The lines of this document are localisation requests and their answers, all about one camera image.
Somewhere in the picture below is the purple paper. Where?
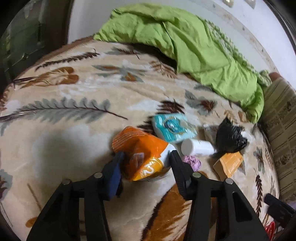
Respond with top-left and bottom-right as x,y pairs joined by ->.
183,155 -> 202,172

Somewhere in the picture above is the orange white snack bag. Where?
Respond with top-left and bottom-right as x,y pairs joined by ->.
111,126 -> 175,181

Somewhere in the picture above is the orange cardboard box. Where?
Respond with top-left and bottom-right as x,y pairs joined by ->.
213,152 -> 243,181

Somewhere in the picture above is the black plastic bag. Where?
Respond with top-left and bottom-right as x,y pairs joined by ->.
215,117 -> 247,153

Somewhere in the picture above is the white sock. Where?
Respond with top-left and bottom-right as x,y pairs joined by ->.
241,131 -> 253,143

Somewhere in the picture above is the white plastic bottle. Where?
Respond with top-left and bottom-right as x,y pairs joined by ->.
181,138 -> 216,156

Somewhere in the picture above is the striped upholstered headboard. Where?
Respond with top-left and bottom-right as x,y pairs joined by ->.
261,73 -> 295,203

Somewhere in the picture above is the leaf patterned bed blanket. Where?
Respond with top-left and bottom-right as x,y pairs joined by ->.
1,39 -> 279,240

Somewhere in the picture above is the teal wet wipes pack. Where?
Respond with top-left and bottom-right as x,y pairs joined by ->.
152,113 -> 198,143

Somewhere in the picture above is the green duvet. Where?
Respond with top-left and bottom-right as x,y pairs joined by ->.
94,3 -> 271,123

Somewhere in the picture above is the wooden door with glass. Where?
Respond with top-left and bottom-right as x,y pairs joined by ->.
1,1 -> 74,86

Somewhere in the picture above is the wall light switch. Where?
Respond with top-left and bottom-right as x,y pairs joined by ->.
222,0 -> 256,9

